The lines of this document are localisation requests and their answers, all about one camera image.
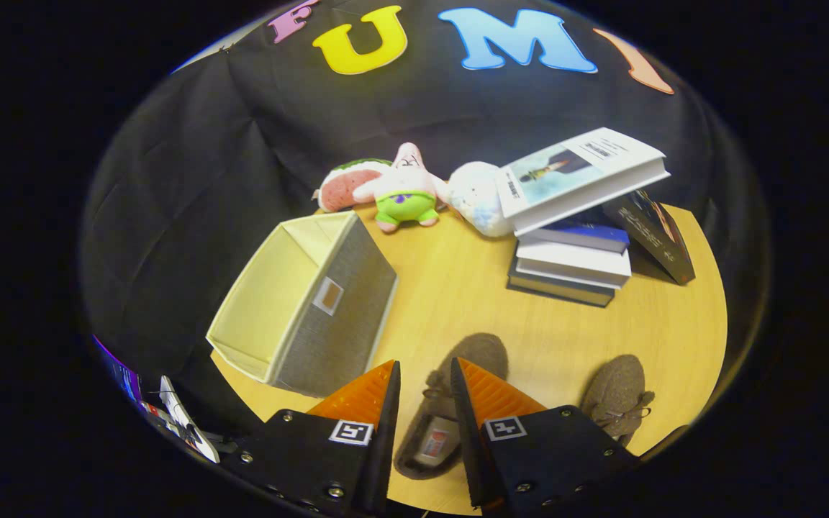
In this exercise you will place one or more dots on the white book with picture cover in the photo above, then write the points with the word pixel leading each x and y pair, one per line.
pixel 573 169

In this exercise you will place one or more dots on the pink starfish plush toy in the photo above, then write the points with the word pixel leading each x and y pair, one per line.
pixel 404 183

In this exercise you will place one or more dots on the white plastic device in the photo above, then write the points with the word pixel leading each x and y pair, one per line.
pixel 177 414

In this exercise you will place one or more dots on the brown fuzzy shoe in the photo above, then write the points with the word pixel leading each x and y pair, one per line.
pixel 422 410
pixel 616 392

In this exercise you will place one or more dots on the blue book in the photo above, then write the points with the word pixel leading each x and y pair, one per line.
pixel 587 234

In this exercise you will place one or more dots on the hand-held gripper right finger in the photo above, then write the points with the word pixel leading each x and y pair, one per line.
pixel 473 460

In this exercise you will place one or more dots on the purple glossy packet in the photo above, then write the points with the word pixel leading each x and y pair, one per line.
pixel 123 374

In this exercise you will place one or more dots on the watermelon slice plush toy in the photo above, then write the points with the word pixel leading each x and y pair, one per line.
pixel 346 188

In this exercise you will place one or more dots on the white and blue plush toy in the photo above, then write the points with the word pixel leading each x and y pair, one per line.
pixel 476 198

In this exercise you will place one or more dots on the grey fabric storage box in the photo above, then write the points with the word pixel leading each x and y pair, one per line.
pixel 342 316

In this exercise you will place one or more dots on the thick white book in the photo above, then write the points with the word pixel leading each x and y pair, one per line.
pixel 573 262

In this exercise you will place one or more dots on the black book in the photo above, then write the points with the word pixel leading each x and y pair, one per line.
pixel 655 234

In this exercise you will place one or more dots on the dark grey book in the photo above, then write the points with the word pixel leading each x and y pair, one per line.
pixel 558 290

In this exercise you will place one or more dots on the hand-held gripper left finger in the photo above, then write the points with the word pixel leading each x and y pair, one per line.
pixel 378 460

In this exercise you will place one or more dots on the black backdrop cloth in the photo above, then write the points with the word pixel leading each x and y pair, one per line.
pixel 206 180

